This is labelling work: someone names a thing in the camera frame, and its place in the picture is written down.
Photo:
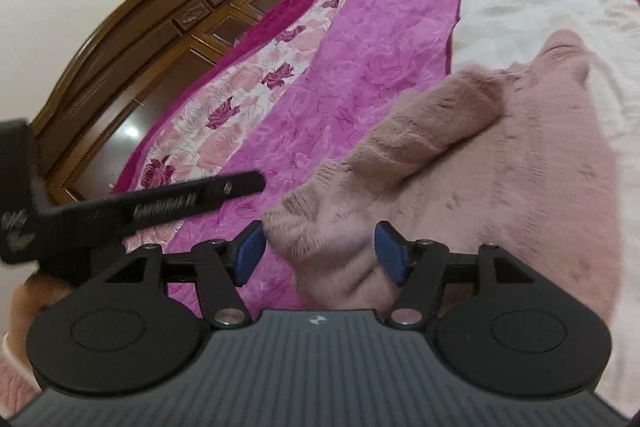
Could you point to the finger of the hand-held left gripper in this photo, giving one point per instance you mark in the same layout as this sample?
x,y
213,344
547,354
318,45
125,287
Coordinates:
x,y
160,206

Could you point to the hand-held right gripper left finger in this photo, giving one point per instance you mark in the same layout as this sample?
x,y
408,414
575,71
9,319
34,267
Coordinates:
x,y
247,254

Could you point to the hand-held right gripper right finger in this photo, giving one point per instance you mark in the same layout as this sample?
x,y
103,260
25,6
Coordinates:
x,y
392,254

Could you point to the pink knit sweater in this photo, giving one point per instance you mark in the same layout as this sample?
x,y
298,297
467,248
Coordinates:
x,y
475,182

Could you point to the person's left forearm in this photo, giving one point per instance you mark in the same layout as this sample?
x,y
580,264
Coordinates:
x,y
15,377

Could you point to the person's left hand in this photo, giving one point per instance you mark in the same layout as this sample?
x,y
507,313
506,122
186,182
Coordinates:
x,y
35,304

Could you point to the carved wooden headboard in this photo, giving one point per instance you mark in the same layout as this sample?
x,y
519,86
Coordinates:
x,y
150,32

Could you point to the magenta and white floral bedspread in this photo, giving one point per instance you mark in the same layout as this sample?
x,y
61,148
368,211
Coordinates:
x,y
350,57

